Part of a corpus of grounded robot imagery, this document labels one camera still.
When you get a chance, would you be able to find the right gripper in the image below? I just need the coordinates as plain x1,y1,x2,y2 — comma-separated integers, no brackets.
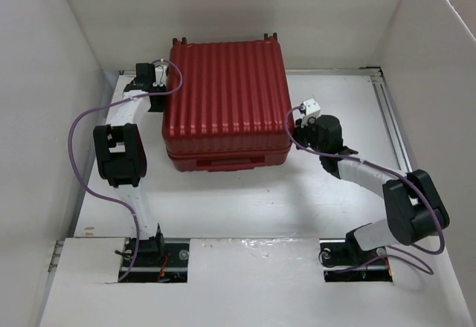
288,115,325,155

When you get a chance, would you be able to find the red suitcase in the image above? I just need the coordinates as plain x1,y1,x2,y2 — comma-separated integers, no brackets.
162,35,293,172

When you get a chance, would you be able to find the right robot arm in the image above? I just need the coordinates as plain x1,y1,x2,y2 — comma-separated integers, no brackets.
291,115,450,265

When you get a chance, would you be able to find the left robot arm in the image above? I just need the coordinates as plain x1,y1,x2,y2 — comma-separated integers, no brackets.
93,63,166,268

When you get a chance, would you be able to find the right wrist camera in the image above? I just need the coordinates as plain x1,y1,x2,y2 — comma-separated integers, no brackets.
299,98,321,127

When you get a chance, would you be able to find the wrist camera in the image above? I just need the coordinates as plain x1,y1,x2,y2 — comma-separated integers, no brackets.
152,59,168,87
299,98,321,127

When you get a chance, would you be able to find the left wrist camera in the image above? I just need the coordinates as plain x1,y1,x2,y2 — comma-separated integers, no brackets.
152,59,168,87

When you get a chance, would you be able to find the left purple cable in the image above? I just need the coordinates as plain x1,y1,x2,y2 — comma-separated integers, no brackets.
67,59,184,282

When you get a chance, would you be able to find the purple cable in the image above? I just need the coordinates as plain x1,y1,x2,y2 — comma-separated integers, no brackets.
283,106,446,276
67,59,184,282

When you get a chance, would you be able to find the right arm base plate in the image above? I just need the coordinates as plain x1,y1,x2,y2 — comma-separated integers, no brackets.
318,239,393,283

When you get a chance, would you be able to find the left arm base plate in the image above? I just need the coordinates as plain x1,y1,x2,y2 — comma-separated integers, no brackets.
115,240,190,284

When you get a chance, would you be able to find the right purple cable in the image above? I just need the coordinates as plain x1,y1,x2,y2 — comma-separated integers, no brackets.
283,106,446,276

